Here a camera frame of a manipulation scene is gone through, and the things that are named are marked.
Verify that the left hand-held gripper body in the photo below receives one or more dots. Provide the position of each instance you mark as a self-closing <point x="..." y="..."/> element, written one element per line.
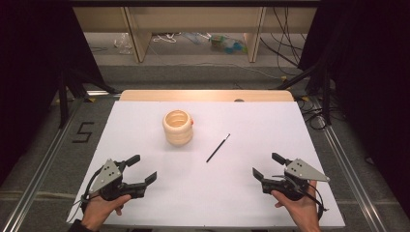
<point x="108" y="175"/>

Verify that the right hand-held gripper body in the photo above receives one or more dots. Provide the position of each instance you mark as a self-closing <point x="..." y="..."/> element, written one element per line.
<point x="301" y="170"/>

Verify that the thin black brush pen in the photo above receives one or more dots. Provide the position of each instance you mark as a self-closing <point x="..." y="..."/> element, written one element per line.
<point x="218" y="148"/>

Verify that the beige ribbed pen holder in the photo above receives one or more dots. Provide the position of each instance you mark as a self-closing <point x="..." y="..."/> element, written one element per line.
<point x="177" y="135"/>

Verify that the person's left hand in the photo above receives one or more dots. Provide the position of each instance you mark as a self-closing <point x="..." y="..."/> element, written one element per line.
<point x="96" y="209"/>

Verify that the person's right hand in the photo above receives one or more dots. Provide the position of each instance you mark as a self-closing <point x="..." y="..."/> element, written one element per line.
<point x="304" y="212"/>

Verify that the white table cover sheet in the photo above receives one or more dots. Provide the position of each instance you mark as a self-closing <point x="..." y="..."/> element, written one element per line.
<point x="225" y="193"/>

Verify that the black metal stand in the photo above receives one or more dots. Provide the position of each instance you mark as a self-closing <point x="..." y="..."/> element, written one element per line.
<point x="63" y="103"/>
<point x="326" y="96"/>

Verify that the wooden table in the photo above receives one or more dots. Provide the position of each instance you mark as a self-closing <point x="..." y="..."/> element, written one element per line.
<point x="193" y="95"/>

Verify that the dark curtain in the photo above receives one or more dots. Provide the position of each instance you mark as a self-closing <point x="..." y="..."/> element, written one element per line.
<point x="370" y="80"/>
<point x="32" y="80"/>

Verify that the beige wooden desk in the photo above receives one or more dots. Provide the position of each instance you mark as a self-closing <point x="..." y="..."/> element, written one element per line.
<point x="141" y="45"/>

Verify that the clear plastic bag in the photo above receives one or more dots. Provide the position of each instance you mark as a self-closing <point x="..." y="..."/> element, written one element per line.
<point x="124" y="43"/>

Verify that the colourful plastic bottles bag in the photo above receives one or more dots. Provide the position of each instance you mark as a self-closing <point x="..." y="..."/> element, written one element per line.
<point x="227" y="44"/>

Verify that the metal floor rail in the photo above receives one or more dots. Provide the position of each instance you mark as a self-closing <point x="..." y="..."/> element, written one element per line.
<point x="42" y="174"/>
<point x="351" y="174"/>

